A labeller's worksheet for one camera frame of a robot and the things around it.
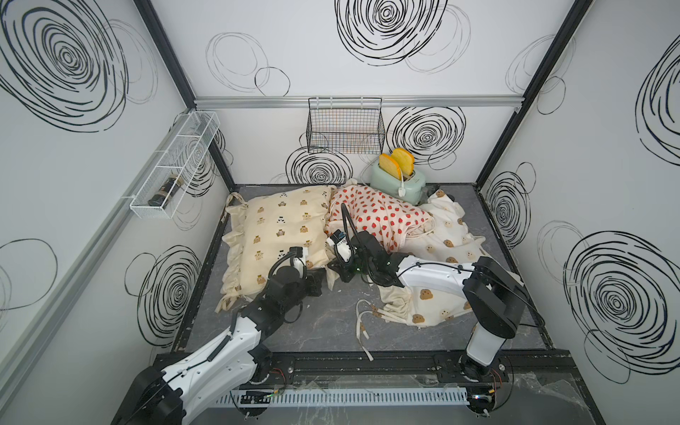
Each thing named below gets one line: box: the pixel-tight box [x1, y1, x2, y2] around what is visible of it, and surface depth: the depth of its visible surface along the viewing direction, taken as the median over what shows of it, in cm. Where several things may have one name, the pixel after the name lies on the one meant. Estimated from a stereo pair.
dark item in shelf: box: [147, 173, 185, 209], surface depth 69 cm
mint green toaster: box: [369, 162, 426, 206], surface depth 104 cm
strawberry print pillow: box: [324, 185, 436, 255], surface depth 92 cm
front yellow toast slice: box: [378, 153, 402, 182], surface depth 102 cm
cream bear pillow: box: [214, 185, 337, 315], surface depth 93 cm
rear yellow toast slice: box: [391, 146, 416, 177], surface depth 104 cm
